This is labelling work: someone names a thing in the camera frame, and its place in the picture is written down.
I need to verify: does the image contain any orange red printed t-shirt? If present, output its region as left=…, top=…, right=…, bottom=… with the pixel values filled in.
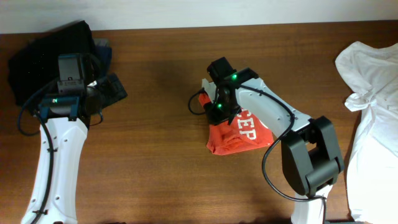
left=206, top=108, right=274, bottom=156

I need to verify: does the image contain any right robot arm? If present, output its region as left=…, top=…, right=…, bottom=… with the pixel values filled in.
left=202, top=57, right=345, bottom=223

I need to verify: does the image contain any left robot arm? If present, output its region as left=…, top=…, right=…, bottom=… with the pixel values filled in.
left=21, top=54, right=127, bottom=223

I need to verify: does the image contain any navy blue folded garment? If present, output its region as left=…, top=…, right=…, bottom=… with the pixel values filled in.
left=90, top=45, right=112, bottom=78

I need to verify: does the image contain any black folded garment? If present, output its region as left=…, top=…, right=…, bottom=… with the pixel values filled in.
left=8, top=21, right=97, bottom=106

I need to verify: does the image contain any white t-shirt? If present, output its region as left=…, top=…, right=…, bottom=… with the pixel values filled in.
left=335, top=41, right=397, bottom=223

